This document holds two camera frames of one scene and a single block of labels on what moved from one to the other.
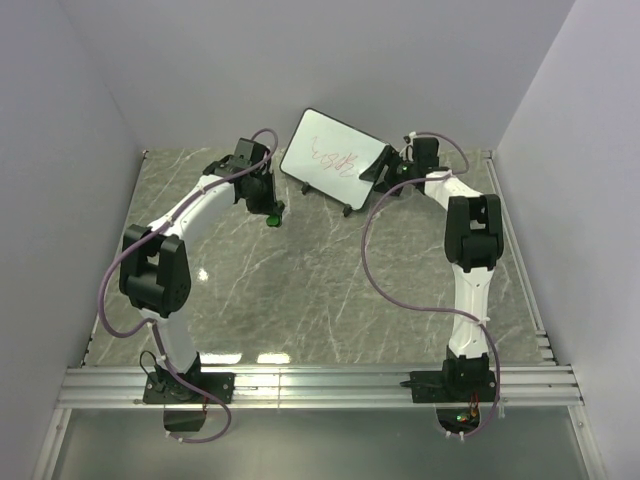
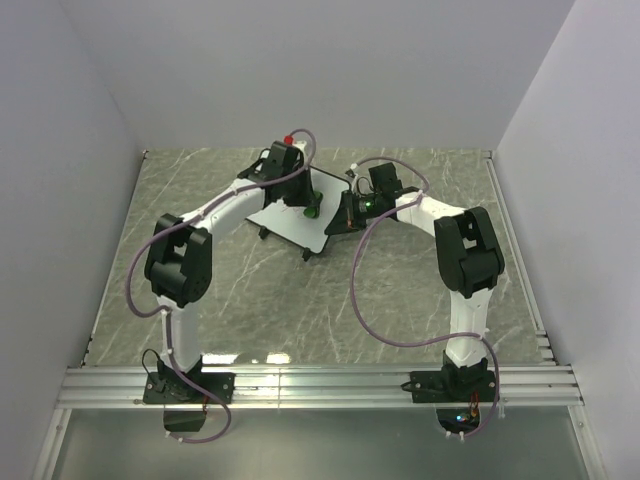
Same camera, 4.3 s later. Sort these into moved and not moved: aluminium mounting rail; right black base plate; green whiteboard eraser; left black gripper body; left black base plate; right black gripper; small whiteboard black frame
Moved: left black gripper body; green whiteboard eraser; right black gripper; small whiteboard black frame
Not moved: left black base plate; aluminium mounting rail; right black base plate
